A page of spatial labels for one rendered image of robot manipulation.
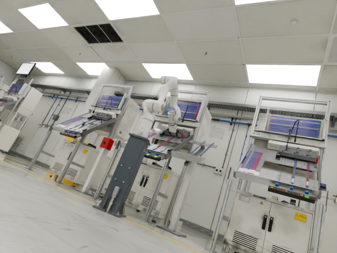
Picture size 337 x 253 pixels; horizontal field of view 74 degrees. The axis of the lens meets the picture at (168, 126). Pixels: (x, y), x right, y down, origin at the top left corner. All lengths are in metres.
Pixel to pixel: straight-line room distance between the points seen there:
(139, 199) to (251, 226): 1.30
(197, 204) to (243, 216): 1.94
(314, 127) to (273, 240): 1.27
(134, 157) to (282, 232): 1.50
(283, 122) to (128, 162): 1.83
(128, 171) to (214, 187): 2.54
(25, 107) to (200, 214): 4.90
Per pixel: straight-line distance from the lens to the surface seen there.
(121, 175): 2.04
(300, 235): 2.47
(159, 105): 2.19
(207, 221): 4.26
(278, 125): 2.90
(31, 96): 6.71
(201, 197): 4.34
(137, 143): 2.07
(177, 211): 2.47
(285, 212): 2.49
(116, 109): 3.95
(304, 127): 2.90
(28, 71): 6.83
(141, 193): 2.91
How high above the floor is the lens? 0.22
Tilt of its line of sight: 18 degrees up
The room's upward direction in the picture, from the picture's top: 21 degrees clockwise
